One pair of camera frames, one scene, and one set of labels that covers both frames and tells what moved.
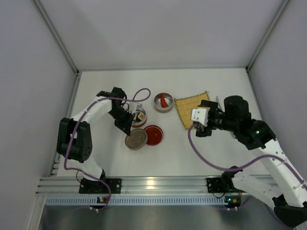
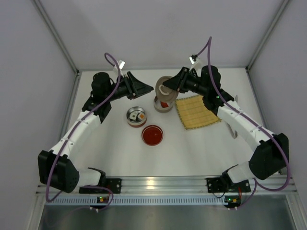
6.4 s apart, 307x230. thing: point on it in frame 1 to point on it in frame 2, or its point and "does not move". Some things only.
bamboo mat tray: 185,104 does not move
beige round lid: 137,140 to 164,92
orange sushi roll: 142,116 does not move
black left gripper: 123,120 to 130,86
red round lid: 155,134 does not move
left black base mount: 87,186 does not move
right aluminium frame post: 283,5 does not move
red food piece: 164,104 does not move
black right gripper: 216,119 to 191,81
